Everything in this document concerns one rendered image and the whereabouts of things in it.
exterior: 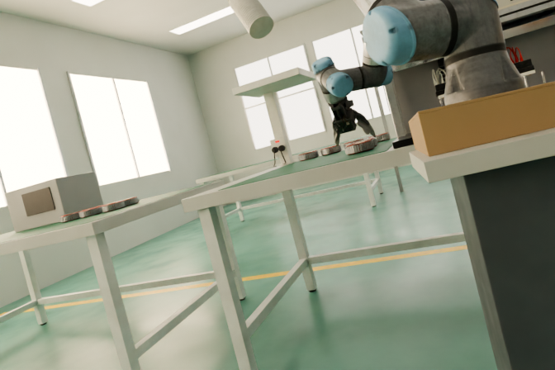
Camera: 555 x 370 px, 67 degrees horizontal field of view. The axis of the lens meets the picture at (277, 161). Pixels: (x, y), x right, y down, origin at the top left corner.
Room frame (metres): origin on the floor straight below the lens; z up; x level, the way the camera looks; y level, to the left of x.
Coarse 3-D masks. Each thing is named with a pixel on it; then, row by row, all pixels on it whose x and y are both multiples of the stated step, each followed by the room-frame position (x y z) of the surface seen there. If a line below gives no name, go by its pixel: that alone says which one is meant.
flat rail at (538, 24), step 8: (552, 16) 1.40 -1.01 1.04; (528, 24) 1.43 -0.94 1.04; (536, 24) 1.42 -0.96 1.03; (544, 24) 1.41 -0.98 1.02; (552, 24) 1.40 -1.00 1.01; (504, 32) 1.45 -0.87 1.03; (512, 32) 1.45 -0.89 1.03; (520, 32) 1.44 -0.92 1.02; (408, 64) 1.57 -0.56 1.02; (416, 64) 1.56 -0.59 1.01; (392, 72) 1.59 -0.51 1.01
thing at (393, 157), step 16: (352, 160) 1.32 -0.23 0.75; (368, 160) 1.30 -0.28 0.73; (384, 160) 1.28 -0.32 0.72; (400, 160) 1.27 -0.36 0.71; (288, 176) 1.40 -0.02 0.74; (304, 176) 1.38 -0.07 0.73; (320, 176) 1.36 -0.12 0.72; (336, 176) 1.34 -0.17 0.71; (208, 192) 1.55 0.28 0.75; (224, 192) 1.48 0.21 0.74; (240, 192) 1.46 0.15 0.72; (256, 192) 1.44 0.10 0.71; (272, 192) 1.42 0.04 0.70; (192, 208) 1.54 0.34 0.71
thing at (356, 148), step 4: (368, 140) 1.57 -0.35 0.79; (372, 140) 1.59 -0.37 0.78; (352, 144) 1.65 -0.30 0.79; (356, 144) 1.57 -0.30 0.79; (360, 144) 1.56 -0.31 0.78; (364, 144) 1.56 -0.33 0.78; (368, 144) 1.56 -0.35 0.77; (372, 144) 1.58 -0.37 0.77; (344, 148) 1.61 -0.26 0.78; (348, 148) 1.58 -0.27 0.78; (352, 148) 1.57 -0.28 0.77; (356, 148) 1.56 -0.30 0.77; (360, 148) 1.56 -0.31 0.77; (364, 148) 1.56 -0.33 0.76; (368, 148) 1.56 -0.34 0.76; (372, 148) 1.59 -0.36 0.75; (348, 152) 1.59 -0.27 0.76; (352, 152) 1.57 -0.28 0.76; (356, 152) 1.56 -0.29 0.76
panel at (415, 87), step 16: (544, 16) 1.54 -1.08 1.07; (528, 32) 1.56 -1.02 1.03; (544, 32) 1.55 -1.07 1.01; (528, 48) 1.57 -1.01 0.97; (544, 48) 1.55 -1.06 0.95; (432, 64) 1.69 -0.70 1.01; (544, 64) 1.55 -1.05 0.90; (400, 80) 1.73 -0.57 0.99; (416, 80) 1.71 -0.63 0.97; (432, 80) 1.69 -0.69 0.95; (528, 80) 1.58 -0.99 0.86; (400, 96) 1.74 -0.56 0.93; (416, 96) 1.72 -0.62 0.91; (432, 96) 1.70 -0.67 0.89; (416, 112) 1.72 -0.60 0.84
